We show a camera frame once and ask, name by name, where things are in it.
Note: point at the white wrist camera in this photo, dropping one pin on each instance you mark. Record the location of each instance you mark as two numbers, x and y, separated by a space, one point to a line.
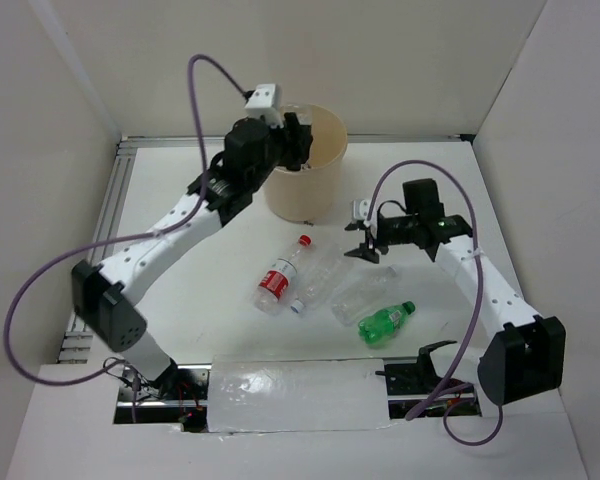
264 104
360 209

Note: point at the white tape sheet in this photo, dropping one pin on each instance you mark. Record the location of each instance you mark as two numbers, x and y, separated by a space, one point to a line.
267 396

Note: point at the aluminium frame rail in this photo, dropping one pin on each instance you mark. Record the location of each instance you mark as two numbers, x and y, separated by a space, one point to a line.
128 148

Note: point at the green plastic bottle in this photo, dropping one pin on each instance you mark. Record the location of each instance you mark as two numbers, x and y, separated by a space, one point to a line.
378 328

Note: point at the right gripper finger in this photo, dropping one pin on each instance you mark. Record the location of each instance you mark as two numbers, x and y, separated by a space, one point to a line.
366 250
358 225

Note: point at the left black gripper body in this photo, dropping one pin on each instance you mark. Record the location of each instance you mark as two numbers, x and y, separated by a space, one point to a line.
280 150

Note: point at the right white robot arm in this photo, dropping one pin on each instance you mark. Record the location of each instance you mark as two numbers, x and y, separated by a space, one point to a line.
525 354

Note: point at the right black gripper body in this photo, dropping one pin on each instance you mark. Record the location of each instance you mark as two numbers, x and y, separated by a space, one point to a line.
395 231

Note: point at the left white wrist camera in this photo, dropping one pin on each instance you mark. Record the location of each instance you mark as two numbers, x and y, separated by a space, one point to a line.
264 104

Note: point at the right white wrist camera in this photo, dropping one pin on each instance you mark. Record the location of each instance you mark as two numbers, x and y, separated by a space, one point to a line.
360 209

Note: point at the beige round bin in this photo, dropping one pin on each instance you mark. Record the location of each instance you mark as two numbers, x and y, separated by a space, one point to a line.
308 194

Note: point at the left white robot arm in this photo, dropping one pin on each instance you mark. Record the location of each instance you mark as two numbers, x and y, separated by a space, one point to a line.
105 296

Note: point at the clear bottle blue white cap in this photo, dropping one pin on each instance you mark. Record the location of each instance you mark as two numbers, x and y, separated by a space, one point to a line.
321 280

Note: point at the tall red label bottle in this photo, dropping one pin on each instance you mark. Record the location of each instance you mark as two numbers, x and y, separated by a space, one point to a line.
276 287

